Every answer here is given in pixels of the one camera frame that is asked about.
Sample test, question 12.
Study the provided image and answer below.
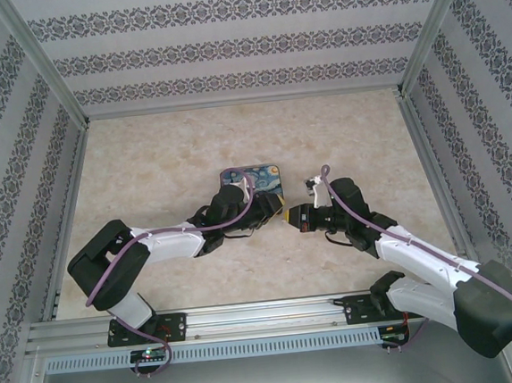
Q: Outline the left controller circuit board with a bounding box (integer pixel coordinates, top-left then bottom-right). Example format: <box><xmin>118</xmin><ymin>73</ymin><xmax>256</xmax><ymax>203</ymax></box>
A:
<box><xmin>129</xmin><ymin>346</ymin><xmax>170</xmax><ymax>364</ymax></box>

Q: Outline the slotted grey cable duct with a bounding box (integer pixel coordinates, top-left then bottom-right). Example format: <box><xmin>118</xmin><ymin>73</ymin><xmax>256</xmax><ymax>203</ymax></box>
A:
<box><xmin>43</xmin><ymin>326</ymin><xmax>383</xmax><ymax>376</ymax></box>

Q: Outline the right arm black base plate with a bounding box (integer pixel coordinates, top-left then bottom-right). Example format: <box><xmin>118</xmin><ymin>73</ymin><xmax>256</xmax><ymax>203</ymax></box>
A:
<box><xmin>341</xmin><ymin>288</ymin><xmax>426</xmax><ymax>327</ymax></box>

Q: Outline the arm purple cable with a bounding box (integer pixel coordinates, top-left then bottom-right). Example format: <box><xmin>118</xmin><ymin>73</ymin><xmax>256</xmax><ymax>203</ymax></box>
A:
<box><xmin>74</xmin><ymin>166</ymin><xmax>273</xmax><ymax>382</ymax></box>
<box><xmin>319</xmin><ymin>147</ymin><xmax>512</xmax><ymax>359</ymax></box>

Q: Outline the aluminium mounting rail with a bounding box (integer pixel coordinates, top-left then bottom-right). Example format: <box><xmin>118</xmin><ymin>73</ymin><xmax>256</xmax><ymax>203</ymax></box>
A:
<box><xmin>23</xmin><ymin>278</ymin><xmax>506</xmax><ymax>357</ymax></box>

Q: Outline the aluminium frame side rail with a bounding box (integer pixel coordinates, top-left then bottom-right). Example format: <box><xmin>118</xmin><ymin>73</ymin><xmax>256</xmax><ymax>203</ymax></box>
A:
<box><xmin>25</xmin><ymin>120</ymin><xmax>109</xmax><ymax>324</ymax></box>
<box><xmin>398</xmin><ymin>87</ymin><xmax>489</xmax><ymax>286</ymax></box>

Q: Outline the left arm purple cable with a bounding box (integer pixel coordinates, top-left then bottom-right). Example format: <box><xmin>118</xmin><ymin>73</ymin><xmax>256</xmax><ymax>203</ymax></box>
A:
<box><xmin>74</xmin><ymin>166</ymin><xmax>273</xmax><ymax>382</ymax></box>

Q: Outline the controller circuit board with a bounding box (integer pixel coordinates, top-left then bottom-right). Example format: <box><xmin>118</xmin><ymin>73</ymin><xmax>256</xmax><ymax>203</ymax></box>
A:
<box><xmin>382</xmin><ymin>330</ymin><xmax>410</xmax><ymax>348</ymax></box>
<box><xmin>129</xmin><ymin>346</ymin><xmax>170</xmax><ymax>364</ymax></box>

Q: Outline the starry night painted card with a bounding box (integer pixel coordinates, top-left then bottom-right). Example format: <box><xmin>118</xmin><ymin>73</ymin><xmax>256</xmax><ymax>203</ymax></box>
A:
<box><xmin>215</xmin><ymin>162</ymin><xmax>287</xmax><ymax>210</ymax></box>

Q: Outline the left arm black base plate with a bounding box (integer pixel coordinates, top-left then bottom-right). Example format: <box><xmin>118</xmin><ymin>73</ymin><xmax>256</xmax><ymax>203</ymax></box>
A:
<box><xmin>106</xmin><ymin>311</ymin><xmax>190</xmax><ymax>349</ymax></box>

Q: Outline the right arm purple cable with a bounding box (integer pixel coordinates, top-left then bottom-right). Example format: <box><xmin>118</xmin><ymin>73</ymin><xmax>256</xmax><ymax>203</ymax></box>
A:
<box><xmin>319</xmin><ymin>147</ymin><xmax>512</xmax><ymax>359</ymax></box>

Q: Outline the right controller circuit board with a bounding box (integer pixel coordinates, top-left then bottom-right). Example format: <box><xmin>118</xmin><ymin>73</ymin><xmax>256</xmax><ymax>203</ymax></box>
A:
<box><xmin>382</xmin><ymin>330</ymin><xmax>410</xmax><ymax>348</ymax></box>

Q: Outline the aluminium frame post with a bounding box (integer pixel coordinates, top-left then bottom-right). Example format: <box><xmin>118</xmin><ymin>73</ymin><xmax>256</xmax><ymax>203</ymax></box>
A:
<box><xmin>385</xmin><ymin>0</ymin><xmax>485</xmax><ymax>99</ymax></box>
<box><xmin>0</xmin><ymin>0</ymin><xmax>92</xmax><ymax>135</ymax></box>

